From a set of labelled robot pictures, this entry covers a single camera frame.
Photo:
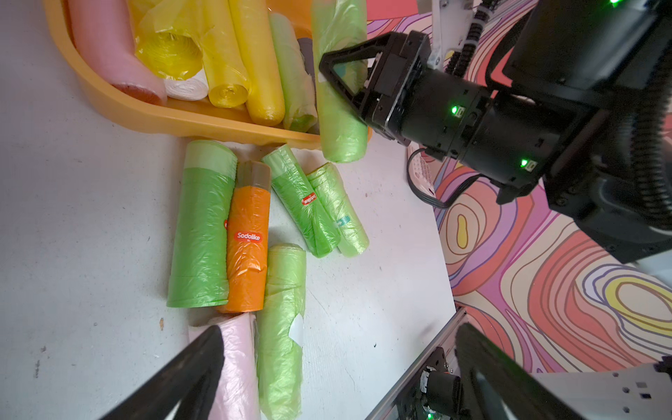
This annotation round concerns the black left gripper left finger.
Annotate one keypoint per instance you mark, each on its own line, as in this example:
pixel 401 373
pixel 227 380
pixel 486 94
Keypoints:
pixel 185 387

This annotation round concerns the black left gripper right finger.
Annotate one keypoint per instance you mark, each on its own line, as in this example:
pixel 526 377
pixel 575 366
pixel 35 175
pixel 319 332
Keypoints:
pixel 496 387

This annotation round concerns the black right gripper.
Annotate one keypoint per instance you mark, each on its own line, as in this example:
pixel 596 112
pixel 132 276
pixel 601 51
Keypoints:
pixel 551 123

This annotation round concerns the yellow plastic storage box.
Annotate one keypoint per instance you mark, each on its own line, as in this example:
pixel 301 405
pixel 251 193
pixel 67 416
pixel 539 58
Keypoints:
pixel 196 119

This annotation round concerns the light green trash bag roll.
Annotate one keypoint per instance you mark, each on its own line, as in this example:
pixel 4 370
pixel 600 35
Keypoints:
pixel 298 87

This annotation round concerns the yellow trash bag roll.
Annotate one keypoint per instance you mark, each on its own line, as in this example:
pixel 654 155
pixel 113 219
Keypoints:
pixel 225 72
pixel 266 102

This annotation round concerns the white blue-capped roll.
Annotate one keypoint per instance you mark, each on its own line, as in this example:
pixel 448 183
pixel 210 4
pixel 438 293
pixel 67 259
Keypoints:
pixel 193 89

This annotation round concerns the pink labelled trash bag roll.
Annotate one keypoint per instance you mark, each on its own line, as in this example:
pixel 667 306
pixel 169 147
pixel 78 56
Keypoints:
pixel 103 37

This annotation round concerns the large green trash bag roll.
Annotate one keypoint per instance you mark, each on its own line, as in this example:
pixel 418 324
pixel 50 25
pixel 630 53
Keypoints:
pixel 337 25

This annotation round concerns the dark grey trash bag roll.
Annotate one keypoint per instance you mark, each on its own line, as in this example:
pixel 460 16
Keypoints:
pixel 306 49

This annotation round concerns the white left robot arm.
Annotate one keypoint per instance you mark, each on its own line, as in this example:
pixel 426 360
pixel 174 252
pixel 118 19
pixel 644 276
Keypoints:
pixel 642 392

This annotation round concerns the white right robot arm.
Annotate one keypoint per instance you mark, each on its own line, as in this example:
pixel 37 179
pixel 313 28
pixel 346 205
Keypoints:
pixel 636 229

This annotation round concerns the green roll beside orange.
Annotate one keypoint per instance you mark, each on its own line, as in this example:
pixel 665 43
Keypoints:
pixel 198 275

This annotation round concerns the orange trash bag roll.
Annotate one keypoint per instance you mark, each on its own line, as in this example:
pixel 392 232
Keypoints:
pixel 248 238

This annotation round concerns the pink calculator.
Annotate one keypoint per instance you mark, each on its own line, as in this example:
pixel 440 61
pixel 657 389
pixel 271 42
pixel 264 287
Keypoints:
pixel 419 171

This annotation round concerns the metal base rail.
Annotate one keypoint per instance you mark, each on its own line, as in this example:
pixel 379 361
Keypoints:
pixel 430 388

